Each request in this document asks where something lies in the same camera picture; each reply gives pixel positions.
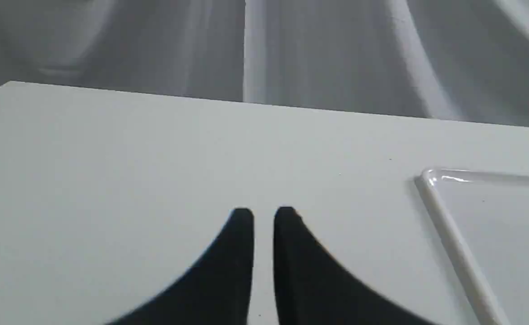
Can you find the grey fabric backdrop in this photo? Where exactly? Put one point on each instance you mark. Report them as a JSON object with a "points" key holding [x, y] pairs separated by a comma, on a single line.
{"points": [[464, 60]]}

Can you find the white plastic tray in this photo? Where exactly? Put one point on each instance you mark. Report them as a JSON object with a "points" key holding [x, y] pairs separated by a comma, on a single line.
{"points": [[482, 219]]}

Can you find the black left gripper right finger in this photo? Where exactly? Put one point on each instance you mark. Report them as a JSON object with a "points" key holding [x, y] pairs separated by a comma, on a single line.
{"points": [[311, 288]]}

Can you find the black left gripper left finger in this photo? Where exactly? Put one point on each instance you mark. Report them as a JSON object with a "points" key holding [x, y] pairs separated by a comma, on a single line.
{"points": [[213, 287]]}

